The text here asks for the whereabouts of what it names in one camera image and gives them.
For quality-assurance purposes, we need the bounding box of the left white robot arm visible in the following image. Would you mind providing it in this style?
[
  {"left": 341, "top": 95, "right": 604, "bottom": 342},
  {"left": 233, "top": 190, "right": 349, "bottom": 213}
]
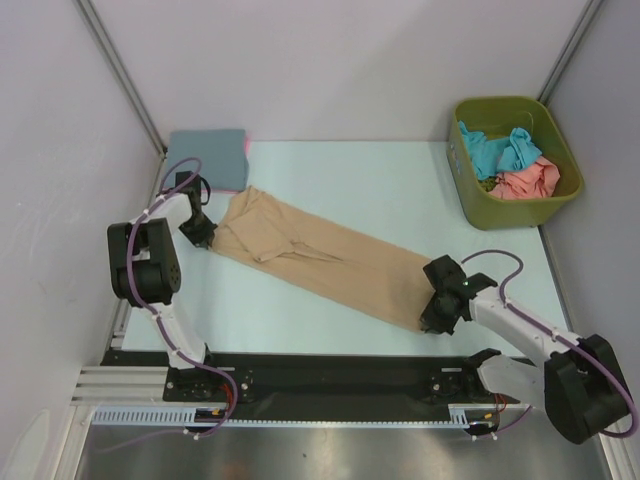
[{"left": 107, "top": 171, "right": 221, "bottom": 400}]

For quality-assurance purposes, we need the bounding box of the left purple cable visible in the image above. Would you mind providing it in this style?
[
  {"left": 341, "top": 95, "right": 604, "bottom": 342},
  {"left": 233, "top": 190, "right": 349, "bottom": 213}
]
[{"left": 94, "top": 157, "right": 239, "bottom": 454}]

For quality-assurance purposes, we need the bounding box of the aluminium corner post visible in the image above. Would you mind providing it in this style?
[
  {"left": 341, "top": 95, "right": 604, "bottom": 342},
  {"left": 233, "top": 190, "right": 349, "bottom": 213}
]
[
  {"left": 72, "top": 0, "right": 167, "bottom": 157},
  {"left": 537, "top": 0, "right": 606, "bottom": 105}
]

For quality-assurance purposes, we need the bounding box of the folded pink t-shirt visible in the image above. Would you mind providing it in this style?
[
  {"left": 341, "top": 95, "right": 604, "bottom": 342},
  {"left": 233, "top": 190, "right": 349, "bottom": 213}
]
[{"left": 213, "top": 135, "right": 250, "bottom": 193}]

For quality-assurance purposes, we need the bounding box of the beige t-shirt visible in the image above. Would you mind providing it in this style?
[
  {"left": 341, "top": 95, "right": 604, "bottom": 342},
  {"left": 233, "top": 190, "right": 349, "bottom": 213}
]
[{"left": 210, "top": 186, "right": 434, "bottom": 332}]

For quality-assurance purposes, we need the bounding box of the left aluminium corner post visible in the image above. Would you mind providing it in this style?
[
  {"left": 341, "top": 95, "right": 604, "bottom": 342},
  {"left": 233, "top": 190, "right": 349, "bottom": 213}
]
[{"left": 72, "top": 0, "right": 167, "bottom": 157}]

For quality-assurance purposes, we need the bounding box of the teal crumpled t-shirt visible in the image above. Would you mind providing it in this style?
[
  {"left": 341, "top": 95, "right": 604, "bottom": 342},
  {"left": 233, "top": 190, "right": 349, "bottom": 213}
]
[{"left": 457, "top": 121, "right": 542, "bottom": 181}]

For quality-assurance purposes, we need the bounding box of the right aluminium corner post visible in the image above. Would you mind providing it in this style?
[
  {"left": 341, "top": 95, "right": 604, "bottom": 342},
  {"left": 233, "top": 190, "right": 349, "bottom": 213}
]
[{"left": 537, "top": 0, "right": 606, "bottom": 105}]

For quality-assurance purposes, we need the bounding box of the dark green patterned garment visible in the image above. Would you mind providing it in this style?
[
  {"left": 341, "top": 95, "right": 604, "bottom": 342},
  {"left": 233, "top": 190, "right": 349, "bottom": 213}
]
[{"left": 478, "top": 176, "right": 500, "bottom": 193}]

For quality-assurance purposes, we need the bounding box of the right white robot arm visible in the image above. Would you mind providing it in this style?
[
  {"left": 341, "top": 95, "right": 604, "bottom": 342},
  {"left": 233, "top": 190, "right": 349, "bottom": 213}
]
[{"left": 421, "top": 255, "right": 639, "bottom": 444}]

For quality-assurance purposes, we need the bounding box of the white cable duct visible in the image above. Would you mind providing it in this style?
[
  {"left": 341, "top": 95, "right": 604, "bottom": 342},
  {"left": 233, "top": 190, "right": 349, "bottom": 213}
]
[
  {"left": 448, "top": 403, "right": 500, "bottom": 427},
  {"left": 92, "top": 403, "right": 241, "bottom": 426}
]

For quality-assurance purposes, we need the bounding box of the salmon pink crumpled t-shirt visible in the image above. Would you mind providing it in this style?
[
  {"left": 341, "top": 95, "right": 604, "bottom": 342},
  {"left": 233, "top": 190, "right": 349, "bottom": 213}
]
[{"left": 489, "top": 156, "right": 560, "bottom": 200}]

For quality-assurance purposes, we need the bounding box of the right white cable duct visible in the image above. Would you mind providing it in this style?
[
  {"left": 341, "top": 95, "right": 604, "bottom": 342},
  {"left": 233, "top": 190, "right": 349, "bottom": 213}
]
[{"left": 448, "top": 403, "right": 500, "bottom": 427}]

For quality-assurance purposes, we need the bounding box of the olive green plastic bin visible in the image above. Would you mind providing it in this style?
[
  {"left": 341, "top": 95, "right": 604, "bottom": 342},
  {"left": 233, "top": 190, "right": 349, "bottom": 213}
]
[{"left": 447, "top": 96, "right": 583, "bottom": 230}]

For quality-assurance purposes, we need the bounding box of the folded grey-blue t-shirt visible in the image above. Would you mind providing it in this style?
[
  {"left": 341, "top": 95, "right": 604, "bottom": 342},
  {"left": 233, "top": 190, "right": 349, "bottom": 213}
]
[{"left": 163, "top": 129, "right": 249, "bottom": 192}]

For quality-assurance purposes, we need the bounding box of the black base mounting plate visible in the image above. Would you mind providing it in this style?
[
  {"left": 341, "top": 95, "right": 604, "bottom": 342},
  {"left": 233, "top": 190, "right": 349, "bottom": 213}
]
[{"left": 102, "top": 349, "right": 524, "bottom": 423}]

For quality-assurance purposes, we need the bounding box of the left white cable duct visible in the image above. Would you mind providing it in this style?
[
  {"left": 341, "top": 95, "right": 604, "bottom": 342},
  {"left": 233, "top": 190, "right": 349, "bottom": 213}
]
[{"left": 92, "top": 403, "right": 241, "bottom": 426}]

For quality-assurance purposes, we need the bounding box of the aluminium extrusion rail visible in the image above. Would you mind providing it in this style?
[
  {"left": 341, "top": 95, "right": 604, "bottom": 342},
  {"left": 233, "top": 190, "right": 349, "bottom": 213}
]
[{"left": 69, "top": 364, "right": 616, "bottom": 409}]

